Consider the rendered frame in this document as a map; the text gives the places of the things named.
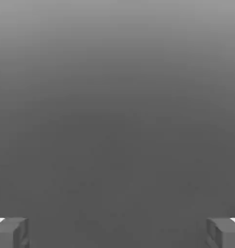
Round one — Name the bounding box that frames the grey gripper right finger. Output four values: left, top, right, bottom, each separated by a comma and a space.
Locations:
206, 217, 235, 248

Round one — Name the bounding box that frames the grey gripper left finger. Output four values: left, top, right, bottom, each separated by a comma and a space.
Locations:
0, 217, 30, 248

